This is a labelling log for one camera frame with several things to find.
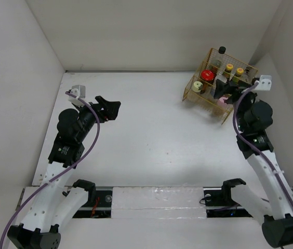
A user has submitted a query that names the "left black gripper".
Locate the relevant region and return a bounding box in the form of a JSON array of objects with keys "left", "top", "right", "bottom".
[{"left": 74, "top": 96, "right": 120, "bottom": 142}]

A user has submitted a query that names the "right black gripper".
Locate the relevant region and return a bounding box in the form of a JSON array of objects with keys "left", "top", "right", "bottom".
[{"left": 213, "top": 78, "right": 259, "bottom": 131}]

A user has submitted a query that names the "silver-cap blue-label shaker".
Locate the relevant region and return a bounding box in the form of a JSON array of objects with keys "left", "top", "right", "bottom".
[{"left": 210, "top": 74, "right": 227, "bottom": 97}]

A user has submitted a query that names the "yellow-cap sauce bottle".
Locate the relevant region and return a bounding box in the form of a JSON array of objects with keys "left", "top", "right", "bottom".
[
  {"left": 231, "top": 67, "right": 244, "bottom": 83},
  {"left": 222, "top": 63, "right": 234, "bottom": 80}
]

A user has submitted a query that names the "yellow-cap sauce bottle front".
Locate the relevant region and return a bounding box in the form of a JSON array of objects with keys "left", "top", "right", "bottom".
[{"left": 231, "top": 67, "right": 244, "bottom": 83}]

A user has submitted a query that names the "pink-cap spice jar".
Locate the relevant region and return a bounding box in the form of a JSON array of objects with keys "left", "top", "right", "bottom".
[{"left": 213, "top": 96, "right": 228, "bottom": 116}]

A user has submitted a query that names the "red-cap dark sauce jar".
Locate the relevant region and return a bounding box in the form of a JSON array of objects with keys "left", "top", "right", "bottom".
[{"left": 199, "top": 70, "right": 215, "bottom": 94}]

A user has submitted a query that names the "tall black-cap glass bottle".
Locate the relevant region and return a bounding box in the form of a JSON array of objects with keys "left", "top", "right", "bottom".
[{"left": 209, "top": 46, "right": 226, "bottom": 76}]

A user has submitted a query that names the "yellow-cap beige jar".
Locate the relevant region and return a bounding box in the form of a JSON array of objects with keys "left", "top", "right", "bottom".
[{"left": 191, "top": 81, "right": 203, "bottom": 93}]

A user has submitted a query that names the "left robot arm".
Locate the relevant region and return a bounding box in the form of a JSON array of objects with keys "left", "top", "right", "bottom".
[{"left": 6, "top": 93, "right": 121, "bottom": 248}]

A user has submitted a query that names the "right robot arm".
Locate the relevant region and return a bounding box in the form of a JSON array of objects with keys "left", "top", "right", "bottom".
[{"left": 214, "top": 75, "right": 293, "bottom": 248}]

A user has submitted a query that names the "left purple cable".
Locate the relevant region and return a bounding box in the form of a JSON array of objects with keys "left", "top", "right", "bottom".
[{"left": 0, "top": 90, "right": 102, "bottom": 249}]

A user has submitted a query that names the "purple cable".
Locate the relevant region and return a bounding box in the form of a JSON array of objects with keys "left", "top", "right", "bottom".
[
  {"left": 0, "top": 90, "right": 102, "bottom": 249},
  {"left": 232, "top": 84, "right": 293, "bottom": 249}
]

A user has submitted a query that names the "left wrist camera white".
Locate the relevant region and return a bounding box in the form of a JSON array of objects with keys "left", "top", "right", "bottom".
[{"left": 68, "top": 85, "right": 86, "bottom": 107}]

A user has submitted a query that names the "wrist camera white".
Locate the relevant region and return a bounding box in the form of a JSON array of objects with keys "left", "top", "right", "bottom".
[
  {"left": 252, "top": 75, "right": 272, "bottom": 91},
  {"left": 68, "top": 85, "right": 86, "bottom": 107}
]

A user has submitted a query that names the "yellow wire basket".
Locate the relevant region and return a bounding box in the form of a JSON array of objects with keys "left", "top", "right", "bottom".
[{"left": 182, "top": 46, "right": 258, "bottom": 124}]

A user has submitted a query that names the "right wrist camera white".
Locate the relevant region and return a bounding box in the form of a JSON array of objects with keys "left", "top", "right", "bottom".
[{"left": 252, "top": 75, "right": 272, "bottom": 91}]

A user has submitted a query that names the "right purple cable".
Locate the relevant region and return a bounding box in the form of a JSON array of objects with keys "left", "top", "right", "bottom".
[{"left": 232, "top": 84, "right": 293, "bottom": 249}]

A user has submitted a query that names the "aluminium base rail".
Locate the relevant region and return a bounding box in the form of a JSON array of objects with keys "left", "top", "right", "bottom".
[{"left": 74, "top": 186, "right": 250, "bottom": 219}]

